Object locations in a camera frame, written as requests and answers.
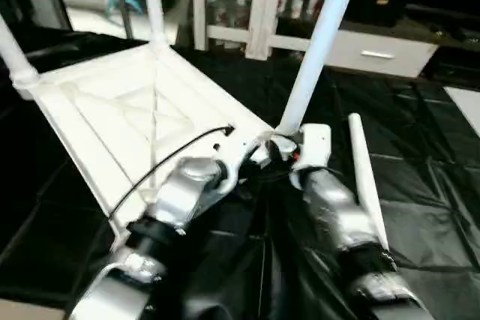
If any white plastic table top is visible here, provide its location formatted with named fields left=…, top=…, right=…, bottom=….
left=15, top=41, right=275, bottom=255

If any white drawer unit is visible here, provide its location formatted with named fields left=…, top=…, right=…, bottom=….
left=322, top=29, right=440, bottom=79

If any black plastic mat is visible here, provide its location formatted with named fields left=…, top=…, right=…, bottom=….
left=0, top=26, right=480, bottom=320

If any light blue plastic object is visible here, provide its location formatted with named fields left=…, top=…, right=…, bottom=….
left=109, top=0, right=145, bottom=15

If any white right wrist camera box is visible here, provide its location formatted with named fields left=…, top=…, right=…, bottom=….
left=289, top=123, right=332, bottom=190

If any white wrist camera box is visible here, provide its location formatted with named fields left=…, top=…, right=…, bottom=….
left=289, top=123, right=332, bottom=190
left=217, top=131, right=272, bottom=180

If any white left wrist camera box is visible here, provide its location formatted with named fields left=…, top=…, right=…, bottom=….
left=217, top=131, right=272, bottom=180

